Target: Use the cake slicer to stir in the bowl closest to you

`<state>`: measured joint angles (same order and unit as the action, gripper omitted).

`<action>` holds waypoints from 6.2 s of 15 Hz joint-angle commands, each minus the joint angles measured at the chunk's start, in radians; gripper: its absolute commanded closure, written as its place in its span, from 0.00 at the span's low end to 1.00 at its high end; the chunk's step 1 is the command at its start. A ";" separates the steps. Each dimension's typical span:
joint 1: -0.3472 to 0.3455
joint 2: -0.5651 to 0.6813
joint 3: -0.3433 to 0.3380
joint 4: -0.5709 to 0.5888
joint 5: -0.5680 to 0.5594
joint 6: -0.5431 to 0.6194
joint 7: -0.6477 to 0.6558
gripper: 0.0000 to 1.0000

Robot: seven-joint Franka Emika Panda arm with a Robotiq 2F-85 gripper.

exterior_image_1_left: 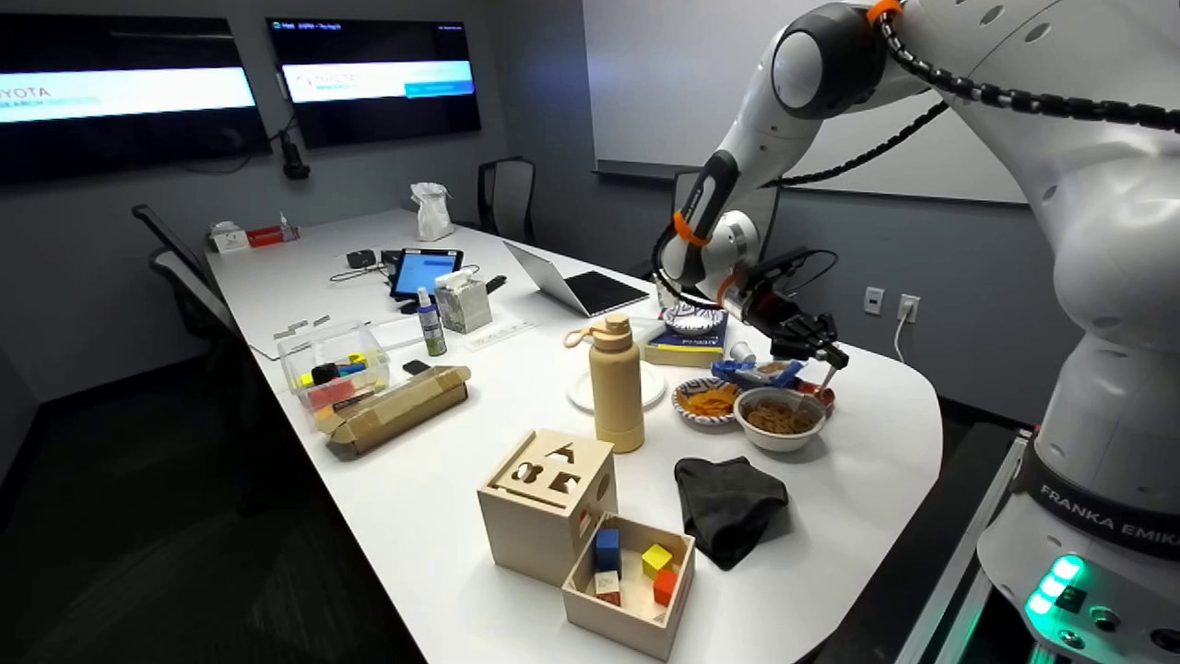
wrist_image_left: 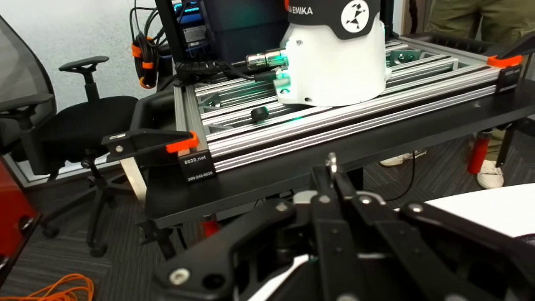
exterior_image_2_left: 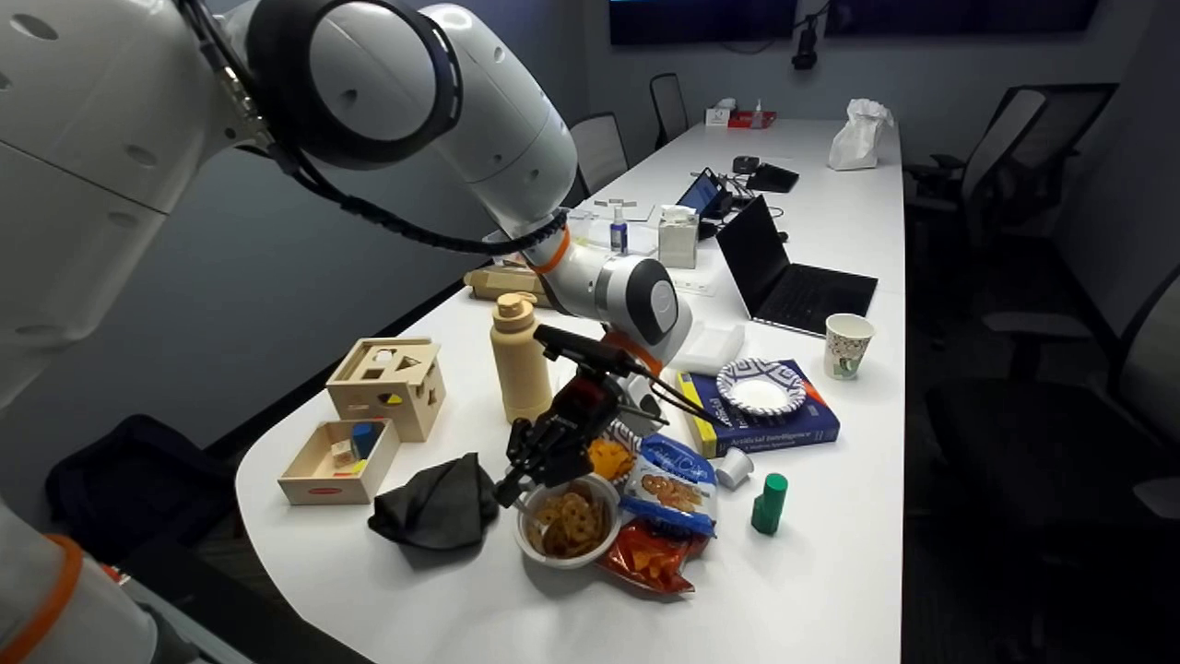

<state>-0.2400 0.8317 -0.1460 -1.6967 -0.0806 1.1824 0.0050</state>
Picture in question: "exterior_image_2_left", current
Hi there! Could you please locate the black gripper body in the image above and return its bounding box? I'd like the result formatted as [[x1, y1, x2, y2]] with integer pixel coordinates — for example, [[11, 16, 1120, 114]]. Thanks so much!
[[522, 366, 625, 484]]

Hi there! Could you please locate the patterned bowl of orange snacks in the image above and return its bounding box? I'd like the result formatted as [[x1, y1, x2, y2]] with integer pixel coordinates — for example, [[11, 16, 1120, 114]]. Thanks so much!
[[588, 420, 644, 488]]

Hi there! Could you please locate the white bowl of pretzels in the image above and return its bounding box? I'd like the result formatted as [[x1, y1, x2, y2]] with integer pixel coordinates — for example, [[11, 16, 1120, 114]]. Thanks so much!
[[512, 471, 626, 573]]

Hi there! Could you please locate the dark grey cloth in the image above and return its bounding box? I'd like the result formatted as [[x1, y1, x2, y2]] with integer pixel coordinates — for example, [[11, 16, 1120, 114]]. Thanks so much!
[[364, 450, 503, 556]]

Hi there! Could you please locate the tan water bottle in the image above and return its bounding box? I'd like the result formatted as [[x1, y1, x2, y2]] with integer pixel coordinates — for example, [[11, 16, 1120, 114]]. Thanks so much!
[[487, 292, 556, 428]]

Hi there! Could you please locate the blue snack bag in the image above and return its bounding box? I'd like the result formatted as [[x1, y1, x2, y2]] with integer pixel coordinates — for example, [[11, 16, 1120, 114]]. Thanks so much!
[[621, 431, 724, 542]]

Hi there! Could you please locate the wooden shape sorter box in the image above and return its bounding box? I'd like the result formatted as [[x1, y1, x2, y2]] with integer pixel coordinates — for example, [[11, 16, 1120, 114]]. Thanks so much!
[[325, 334, 450, 446]]

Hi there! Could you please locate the red snack bag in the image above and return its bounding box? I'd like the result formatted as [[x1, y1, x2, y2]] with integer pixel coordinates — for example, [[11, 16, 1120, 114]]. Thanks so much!
[[603, 518, 712, 600]]

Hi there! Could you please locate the white napkin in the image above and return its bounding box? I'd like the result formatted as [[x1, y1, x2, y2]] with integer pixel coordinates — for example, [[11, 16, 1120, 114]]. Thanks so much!
[[673, 315, 754, 379]]

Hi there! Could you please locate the small white cube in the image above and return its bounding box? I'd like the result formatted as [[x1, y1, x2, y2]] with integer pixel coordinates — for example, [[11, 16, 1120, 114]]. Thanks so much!
[[712, 446, 758, 494]]

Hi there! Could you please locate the wooden block tray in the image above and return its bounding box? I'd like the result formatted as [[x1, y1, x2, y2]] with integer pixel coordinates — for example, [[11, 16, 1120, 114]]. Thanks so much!
[[278, 415, 404, 508]]

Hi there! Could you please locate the small green bottle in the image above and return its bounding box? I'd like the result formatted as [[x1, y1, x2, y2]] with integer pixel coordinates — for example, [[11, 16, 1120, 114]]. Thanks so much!
[[749, 470, 792, 540]]

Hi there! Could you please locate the blue book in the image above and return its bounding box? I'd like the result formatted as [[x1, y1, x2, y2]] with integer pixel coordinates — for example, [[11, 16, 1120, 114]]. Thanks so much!
[[678, 356, 845, 456]]

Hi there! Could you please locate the open grey laptop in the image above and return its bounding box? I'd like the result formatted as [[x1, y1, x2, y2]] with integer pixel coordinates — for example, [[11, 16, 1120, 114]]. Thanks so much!
[[712, 193, 882, 340]]

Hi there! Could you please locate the tablet with blue screen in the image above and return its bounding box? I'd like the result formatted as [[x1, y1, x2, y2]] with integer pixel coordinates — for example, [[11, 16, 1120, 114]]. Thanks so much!
[[676, 165, 739, 222]]

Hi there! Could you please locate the grey mesh office chair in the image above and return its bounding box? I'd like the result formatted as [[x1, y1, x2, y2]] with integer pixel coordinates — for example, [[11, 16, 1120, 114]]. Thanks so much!
[[568, 112, 632, 200], [903, 82, 1120, 251], [644, 70, 694, 147], [919, 263, 1180, 531]]

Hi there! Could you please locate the paper coffee cup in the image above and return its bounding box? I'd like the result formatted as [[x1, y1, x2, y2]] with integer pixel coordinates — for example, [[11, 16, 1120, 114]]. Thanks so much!
[[821, 311, 879, 379]]

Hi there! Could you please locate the white plastic bag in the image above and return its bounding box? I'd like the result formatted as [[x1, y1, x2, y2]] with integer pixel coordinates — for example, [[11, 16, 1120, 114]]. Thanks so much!
[[825, 96, 899, 173]]

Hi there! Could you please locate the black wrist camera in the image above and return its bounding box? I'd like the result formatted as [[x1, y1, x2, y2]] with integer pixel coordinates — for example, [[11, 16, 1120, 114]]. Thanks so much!
[[530, 321, 651, 379]]

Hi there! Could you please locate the wall monitor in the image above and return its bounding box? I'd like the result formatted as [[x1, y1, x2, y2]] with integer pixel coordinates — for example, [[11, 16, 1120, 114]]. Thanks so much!
[[605, 0, 798, 50], [821, 0, 1103, 38]]

